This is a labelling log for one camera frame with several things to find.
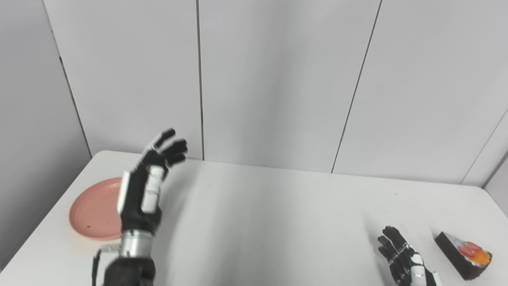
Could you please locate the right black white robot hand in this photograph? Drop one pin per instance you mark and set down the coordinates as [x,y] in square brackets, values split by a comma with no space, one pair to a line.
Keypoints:
[408,264]

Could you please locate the chocolate cake slice with fruit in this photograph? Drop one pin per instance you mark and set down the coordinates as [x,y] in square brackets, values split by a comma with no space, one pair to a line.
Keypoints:
[462,256]

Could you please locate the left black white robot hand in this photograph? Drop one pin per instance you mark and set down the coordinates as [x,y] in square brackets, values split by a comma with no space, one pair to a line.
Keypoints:
[141,198]

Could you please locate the pink round plate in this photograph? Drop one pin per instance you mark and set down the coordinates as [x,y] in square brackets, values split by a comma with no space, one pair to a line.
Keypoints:
[97,208]

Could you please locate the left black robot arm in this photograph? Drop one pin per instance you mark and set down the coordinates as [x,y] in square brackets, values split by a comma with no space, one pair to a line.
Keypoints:
[131,258]

